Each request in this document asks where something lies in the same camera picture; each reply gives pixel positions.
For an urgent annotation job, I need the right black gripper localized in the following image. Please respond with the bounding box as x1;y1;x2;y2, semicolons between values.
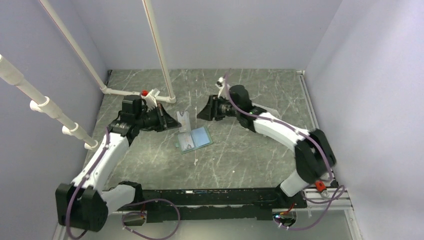
196;95;240;122

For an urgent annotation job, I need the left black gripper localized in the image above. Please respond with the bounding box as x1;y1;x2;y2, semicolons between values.
136;103;182;133

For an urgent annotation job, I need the silver vip credit card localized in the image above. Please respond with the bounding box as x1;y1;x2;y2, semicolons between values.
177;132;195;152

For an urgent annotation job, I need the green card holder wallet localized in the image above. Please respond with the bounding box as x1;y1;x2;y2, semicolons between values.
176;127;214;154

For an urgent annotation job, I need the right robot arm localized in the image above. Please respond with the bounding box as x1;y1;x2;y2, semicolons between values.
196;75;337;208

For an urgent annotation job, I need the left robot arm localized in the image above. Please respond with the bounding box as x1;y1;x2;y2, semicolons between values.
55;95;181;232

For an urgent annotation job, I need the clear plastic bin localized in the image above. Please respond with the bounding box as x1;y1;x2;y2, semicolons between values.
262;106;281;119

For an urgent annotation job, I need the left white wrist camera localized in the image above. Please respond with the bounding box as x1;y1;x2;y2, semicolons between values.
140;88;160;109

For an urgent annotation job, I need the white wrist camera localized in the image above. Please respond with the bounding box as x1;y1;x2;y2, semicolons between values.
140;88;160;109
215;76;230;91

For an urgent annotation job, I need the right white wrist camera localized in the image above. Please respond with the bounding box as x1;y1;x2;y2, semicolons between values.
215;76;230;91

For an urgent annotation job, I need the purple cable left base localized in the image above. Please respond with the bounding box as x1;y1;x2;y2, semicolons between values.
121;199;182;240

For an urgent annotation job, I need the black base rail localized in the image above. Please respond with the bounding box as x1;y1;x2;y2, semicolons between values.
119;187;307;223

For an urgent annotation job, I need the red handled adjustable wrench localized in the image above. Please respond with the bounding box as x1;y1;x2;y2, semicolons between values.
314;180;328;195

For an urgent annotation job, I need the aluminium rail right side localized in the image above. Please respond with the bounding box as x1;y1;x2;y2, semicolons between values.
296;70;353;210

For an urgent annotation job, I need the white pvc pipe frame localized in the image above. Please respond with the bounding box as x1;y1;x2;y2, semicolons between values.
0;0;177;152

